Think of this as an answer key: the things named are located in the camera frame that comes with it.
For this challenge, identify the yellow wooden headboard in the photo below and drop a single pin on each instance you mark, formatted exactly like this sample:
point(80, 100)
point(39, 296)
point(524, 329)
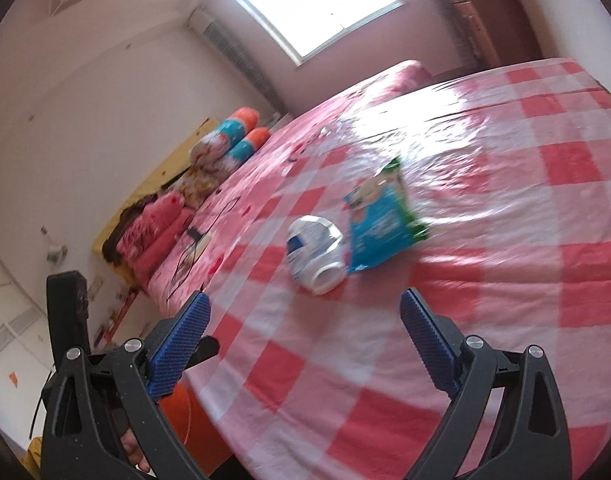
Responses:
point(155, 175)

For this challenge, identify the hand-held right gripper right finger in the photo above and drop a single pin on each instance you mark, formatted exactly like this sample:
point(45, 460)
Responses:
point(430, 340)

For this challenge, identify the pink folded blankets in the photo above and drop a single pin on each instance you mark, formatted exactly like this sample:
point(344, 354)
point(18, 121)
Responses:
point(150, 235)

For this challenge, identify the white wall radiator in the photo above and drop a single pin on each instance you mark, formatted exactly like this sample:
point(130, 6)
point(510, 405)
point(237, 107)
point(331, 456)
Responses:
point(235, 60)

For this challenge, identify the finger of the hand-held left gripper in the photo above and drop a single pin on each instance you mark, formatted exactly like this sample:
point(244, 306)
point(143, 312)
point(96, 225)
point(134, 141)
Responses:
point(67, 310)
point(209, 349)

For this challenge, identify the red white checked tablecloth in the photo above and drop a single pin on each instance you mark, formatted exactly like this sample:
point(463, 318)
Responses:
point(535, 210)

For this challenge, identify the blue green cookie packet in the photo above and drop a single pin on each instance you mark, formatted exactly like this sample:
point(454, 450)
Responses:
point(380, 225)

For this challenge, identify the orange teal bolster pillow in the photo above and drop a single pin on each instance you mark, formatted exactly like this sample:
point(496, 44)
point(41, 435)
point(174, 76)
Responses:
point(250, 147)
point(240, 127)

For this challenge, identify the brown wooden wardrobe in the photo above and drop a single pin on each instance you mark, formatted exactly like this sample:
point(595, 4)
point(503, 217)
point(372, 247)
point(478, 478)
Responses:
point(505, 20)

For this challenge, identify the bright window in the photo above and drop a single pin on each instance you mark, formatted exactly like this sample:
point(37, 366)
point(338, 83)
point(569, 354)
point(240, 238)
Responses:
point(315, 5)

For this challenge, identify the floral quilt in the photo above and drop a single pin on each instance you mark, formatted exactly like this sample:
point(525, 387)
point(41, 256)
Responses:
point(205, 170)

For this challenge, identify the orange plastic bin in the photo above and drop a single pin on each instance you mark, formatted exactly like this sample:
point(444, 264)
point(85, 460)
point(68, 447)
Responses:
point(195, 430)

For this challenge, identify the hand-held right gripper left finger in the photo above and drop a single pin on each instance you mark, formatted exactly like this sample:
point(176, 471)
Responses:
point(180, 345)

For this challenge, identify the white blue container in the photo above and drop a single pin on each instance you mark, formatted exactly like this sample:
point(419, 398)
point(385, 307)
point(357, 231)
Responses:
point(310, 250)

